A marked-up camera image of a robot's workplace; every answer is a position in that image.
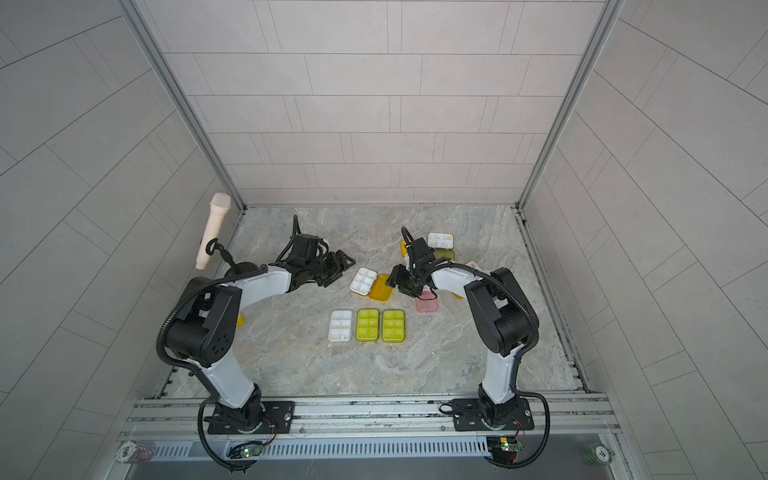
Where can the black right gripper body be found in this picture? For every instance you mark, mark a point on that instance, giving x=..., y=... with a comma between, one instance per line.
x=411, y=281

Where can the left green circuit board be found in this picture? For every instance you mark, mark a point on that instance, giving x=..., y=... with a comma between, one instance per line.
x=247, y=450

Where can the left poker chip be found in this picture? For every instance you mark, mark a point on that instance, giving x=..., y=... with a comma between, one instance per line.
x=135, y=452

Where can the green pillbox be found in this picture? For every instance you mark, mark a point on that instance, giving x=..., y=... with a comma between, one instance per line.
x=367, y=325
x=393, y=328
x=442, y=245

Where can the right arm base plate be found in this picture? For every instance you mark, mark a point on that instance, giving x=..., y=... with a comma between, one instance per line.
x=473, y=414

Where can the clear white pillbox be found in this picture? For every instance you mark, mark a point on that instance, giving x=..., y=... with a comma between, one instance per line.
x=340, y=326

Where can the black microphone stand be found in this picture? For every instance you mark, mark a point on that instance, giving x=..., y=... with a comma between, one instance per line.
x=235, y=268

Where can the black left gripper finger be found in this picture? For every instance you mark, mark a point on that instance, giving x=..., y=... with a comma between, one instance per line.
x=330, y=274
x=340, y=260

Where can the right green circuit board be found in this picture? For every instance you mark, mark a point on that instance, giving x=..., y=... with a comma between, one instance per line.
x=504, y=450

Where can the green circuit board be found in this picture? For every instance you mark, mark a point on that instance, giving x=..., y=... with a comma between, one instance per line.
x=504, y=450
x=247, y=450

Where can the beige microphone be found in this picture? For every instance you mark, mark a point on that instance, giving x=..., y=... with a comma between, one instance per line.
x=219, y=207

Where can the poker chip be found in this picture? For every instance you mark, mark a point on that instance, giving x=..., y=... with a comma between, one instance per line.
x=597, y=454
x=135, y=452

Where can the yellow six-slot pillbox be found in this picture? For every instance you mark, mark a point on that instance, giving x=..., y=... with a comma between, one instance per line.
x=369, y=283

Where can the aluminium rail frame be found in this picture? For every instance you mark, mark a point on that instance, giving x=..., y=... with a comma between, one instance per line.
x=569, y=412

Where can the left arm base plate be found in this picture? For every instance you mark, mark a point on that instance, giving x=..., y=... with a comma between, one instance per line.
x=264, y=417

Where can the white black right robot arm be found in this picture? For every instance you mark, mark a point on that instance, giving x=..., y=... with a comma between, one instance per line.
x=503, y=317

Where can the pink pillbox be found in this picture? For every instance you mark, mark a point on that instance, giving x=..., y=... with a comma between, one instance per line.
x=427, y=302

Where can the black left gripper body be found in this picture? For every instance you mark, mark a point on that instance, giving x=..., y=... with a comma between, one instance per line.
x=311, y=269

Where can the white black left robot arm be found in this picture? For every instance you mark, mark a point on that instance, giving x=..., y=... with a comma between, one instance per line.
x=199, y=332

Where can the right poker chip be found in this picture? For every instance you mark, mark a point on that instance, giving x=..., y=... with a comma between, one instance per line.
x=597, y=454

